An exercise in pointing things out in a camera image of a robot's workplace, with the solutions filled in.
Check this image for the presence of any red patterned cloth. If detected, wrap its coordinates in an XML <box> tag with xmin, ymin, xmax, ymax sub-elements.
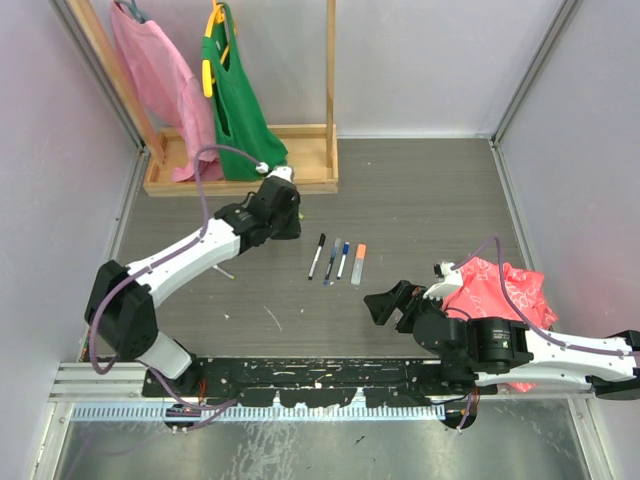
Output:
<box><xmin>441</xmin><ymin>255</ymin><xmax>560</xmax><ymax>393</ymax></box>

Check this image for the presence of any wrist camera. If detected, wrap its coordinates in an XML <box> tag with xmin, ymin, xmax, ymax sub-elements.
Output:
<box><xmin>255</xmin><ymin>162</ymin><xmax>295</xmax><ymax>183</ymax></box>
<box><xmin>423</xmin><ymin>262</ymin><xmax>463</xmax><ymax>300</ymax></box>

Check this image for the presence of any white pen black tip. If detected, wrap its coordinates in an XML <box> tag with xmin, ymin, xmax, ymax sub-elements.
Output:
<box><xmin>336</xmin><ymin>253</ymin><xmax>348</xmax><ymax>280</ymax></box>

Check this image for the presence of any white pen green tip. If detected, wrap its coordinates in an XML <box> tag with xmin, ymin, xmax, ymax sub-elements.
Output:
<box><xmin>213</xmin><ymin>265</ymin><xmax>236</xmax><ymax>280</ymax></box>

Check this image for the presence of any black white marker pen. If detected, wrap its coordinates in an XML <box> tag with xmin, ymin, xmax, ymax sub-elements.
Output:
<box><xmin>307</xmin><ymin>232</ymin><xmax>326</xmax><ymax>281</ymax></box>

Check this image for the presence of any blue pen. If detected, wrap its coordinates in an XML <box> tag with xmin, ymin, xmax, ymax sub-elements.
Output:
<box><xmin>323</xmin><ymin>248</ymin><xmax>337</xmax><ymax>285</ymax></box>

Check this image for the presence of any yellow hanger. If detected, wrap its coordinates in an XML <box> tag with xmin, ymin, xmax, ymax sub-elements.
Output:
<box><xmin>201</xmin><ymin>1</ymin><xmax>239</xmax><ymax>99</ymax></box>

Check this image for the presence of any wooden clothes rack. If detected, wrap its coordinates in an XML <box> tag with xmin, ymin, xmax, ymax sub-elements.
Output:
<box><xmin>68</xmin><ymin>0</ymin><xmax>340</xmax><ymax>198</ymax></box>

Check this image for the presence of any pink shirt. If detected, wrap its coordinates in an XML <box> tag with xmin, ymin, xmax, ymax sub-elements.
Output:
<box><xmin>109</xmin><ymin>1</ymin><xmax>224</xmax><ymax>182</ymax></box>

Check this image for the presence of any grey slotted cable duct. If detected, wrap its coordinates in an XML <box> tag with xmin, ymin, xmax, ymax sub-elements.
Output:
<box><xmin>70</xmin><ymin>402</ymin><xmax>446</xmax><ymax>423</ymax></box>

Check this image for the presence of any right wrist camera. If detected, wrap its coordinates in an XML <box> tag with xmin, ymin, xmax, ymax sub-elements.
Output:
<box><xmin>423</xmin><ymin>262</ymin><xmax>463</xmax><ymax>300</ymax></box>

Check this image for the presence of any blue grey hanger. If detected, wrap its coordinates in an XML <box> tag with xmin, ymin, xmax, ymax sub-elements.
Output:
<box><xmin>115</xmin><ymin>0</ymin><xmax>149</xmax><ymax>24</ymax></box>

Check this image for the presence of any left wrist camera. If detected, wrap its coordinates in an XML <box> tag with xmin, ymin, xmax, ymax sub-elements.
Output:
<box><xmin>255</xmin><ymin>162</ymin><xmax>295</xmax><ymax>183</ymax></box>

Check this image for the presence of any orange highlighter cap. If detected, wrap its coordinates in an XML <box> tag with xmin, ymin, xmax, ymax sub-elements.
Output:
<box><xmin>356</xmin><ymin>244</ymin><xmax>367</xmax><ymax>259</ymax></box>

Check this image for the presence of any green tank top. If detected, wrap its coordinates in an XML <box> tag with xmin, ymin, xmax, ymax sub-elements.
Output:
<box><xmin>201</xmin><ymin>3</ymin><xmax>289</xmax><ymax>182</ymax></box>

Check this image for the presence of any translucent highlighter body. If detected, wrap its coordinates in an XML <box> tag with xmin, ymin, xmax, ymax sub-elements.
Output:
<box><xmin>350</xmin><ymin>257</ymin><xmax>364</xmax><ymax>285</ymax></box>

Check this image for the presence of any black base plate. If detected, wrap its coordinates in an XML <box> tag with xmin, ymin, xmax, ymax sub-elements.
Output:
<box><xmin>170</xmin><ymin>357</ymin><xmax>472</xmax><ymax>408</ymax></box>

